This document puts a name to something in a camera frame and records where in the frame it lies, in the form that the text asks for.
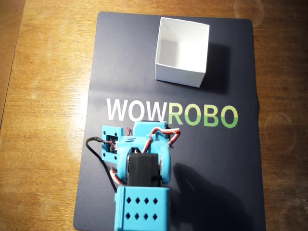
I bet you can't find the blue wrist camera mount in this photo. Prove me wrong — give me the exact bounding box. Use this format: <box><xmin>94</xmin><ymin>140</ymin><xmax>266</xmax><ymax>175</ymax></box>
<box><xmin>101</xmin><ymin>125</ymin><xmax>125</xmax><ymax>161</ymax></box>

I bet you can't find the black camera cable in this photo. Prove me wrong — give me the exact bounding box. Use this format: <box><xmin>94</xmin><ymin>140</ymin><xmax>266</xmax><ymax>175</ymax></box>
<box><xmin>86</xmin><ymin>136</ymin><xmax>117</xmax><ymax>192</ymax></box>

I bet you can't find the white open paper box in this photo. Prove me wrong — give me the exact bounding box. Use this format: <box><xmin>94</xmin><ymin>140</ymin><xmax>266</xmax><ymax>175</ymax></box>
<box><xmin>154</xmin><ymin>16</ymin><xmax>210</xmax><ymax>89</ymax></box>

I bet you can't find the dark mat with WOWROBO print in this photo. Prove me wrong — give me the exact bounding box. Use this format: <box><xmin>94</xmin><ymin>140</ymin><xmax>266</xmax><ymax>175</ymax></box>
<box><xmin>73</xmin><ymin>11</ymin><xmax>267</xmax><ymax>231</ymax></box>

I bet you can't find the red white servo cable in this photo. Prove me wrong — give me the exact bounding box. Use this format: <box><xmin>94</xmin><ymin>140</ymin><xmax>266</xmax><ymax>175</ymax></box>
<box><xmin>110</xmin><ymin>167</ymin><xmax>120</xmax><ymax>186</ymax></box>
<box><xmin>141</xmin><ymin>128</ymin><xmax>181</xmax><ymax>154</ymax></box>

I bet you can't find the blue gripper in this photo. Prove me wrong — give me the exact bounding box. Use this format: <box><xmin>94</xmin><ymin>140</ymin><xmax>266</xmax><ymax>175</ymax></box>
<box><xmin>133</xmin><ymin>121</ymin><xmax>169</xmax><ymax>145</ymax></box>

